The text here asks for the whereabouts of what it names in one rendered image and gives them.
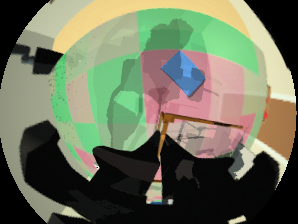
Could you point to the tortoiseshell glasses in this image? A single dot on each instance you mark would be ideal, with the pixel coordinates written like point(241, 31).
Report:
point(169, 118)

